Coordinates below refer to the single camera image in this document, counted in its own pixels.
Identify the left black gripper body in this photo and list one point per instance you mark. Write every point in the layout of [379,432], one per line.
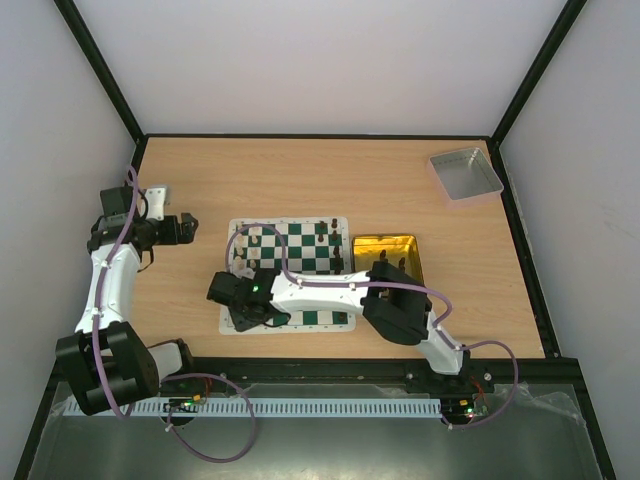
[172,237]

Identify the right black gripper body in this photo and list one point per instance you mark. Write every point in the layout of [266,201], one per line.
[240,310]

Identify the green white chess board mat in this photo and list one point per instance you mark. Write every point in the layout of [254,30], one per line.
[310,245]

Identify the gold metal tin tray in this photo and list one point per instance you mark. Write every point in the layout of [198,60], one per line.
[392,259]

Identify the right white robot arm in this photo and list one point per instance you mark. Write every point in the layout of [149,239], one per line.
[398,307]

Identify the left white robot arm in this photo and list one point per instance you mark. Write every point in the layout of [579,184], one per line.
[104,361]

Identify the silver square metal tin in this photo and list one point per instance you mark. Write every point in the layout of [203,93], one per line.
[465,177]

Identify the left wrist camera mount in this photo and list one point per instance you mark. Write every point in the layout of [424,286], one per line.
[155,199]

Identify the white slotted cable duct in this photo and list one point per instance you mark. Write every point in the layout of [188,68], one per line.
[293,408]

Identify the black aluminium frame rail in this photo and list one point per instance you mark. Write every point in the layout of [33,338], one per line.
[412,376]

